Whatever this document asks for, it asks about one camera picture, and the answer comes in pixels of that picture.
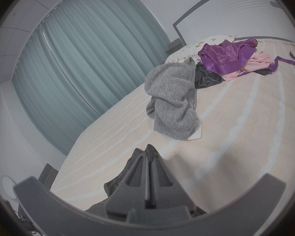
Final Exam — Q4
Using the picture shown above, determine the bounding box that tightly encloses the grey knit garment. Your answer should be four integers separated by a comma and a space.
145, 58, 202, 141

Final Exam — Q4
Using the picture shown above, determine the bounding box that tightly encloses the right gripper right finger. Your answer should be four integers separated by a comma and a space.
149, 149, 195, 216

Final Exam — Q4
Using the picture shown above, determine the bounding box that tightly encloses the pink garment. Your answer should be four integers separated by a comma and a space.
221, 52, 276, 81

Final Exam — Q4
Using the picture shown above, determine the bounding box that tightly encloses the black shiny garment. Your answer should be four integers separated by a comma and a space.
195, 63, 225, 89

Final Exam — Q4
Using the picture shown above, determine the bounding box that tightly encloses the grey bedside table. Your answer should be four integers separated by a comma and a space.
166, 39, 182, 56

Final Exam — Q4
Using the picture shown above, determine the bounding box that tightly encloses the bed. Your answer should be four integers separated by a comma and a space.
50, 0, 295, 212

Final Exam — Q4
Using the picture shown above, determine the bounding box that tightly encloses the purple satin garment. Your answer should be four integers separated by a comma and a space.
198, 38, 295, 74

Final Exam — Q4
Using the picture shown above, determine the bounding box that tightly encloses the blue-green curtain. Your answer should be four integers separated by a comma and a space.
40, 0, 171, 117
11, 25, 101, 157

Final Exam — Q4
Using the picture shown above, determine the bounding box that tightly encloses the white printed pillow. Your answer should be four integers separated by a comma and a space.
165, 35, 236, 64

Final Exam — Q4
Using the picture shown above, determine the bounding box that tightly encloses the black T-shirt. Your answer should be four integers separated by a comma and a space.
85, 144, 207, 217

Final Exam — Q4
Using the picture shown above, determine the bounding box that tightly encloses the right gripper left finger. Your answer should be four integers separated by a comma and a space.
105, 148, 149, 218

